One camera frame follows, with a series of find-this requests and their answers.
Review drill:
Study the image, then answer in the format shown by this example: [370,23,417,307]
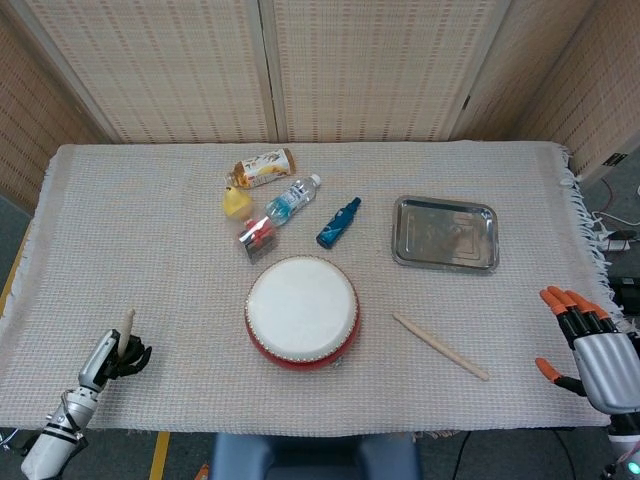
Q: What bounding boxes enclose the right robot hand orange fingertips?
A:
[534,285,640,415]

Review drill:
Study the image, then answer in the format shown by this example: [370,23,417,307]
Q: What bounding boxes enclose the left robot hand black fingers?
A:
[77,327,153,392]

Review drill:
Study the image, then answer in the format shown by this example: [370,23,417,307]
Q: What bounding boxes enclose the wooden drumstick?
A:
[116,308,136,357]
[392,312,490,382]

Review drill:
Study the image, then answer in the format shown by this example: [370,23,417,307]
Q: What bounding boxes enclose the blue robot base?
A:
[209,432,422,480]

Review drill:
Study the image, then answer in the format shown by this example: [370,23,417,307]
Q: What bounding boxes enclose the red drum white skin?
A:
[243,255,362,372]

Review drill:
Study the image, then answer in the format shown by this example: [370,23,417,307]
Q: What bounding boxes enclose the rectangular metal tray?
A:
[390,194,500,272]

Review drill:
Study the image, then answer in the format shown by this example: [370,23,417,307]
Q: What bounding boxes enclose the black box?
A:
[610,275,640,316]

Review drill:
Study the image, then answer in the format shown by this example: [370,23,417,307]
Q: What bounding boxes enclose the white power strip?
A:
[597,228,634,253]

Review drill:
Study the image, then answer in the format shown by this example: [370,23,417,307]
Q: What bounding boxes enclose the white woven tablecloth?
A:
[0,141,626,434]

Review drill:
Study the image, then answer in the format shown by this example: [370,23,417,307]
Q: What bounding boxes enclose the clear plastic box red contents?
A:
[235,213,279,265]

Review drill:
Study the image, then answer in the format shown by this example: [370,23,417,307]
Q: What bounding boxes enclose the yellow toy pear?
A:
[222,185,254,220]

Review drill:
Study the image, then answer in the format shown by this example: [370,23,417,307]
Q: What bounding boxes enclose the clear water bottle blue label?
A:
[263,173,323,226]

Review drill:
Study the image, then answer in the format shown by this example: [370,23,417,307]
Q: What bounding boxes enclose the biscuit snack packet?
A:
[228,148,297,190]

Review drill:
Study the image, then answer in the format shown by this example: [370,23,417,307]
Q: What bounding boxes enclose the small blue bottle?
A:
[315,196,363,250]

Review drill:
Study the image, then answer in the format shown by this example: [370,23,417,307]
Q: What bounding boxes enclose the woven folding screen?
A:
[0,0,640,216]

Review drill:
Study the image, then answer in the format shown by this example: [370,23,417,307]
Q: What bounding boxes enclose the white floor cable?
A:
[592,209,640,227]

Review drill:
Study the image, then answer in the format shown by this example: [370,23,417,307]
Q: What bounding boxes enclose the red floor cable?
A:
[598,177,621,214]

